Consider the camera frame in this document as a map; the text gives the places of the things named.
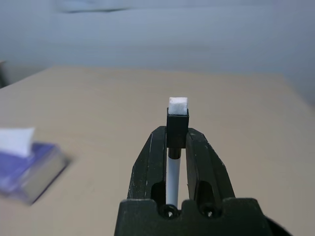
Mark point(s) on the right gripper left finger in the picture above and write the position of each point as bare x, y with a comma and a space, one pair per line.
147, 169

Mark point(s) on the white pen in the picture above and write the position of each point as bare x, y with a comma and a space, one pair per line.
174, 132

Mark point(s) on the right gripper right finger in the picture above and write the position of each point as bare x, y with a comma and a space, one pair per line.
206, 167

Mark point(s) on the purple tissue pack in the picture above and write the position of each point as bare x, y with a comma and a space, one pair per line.
32, 167

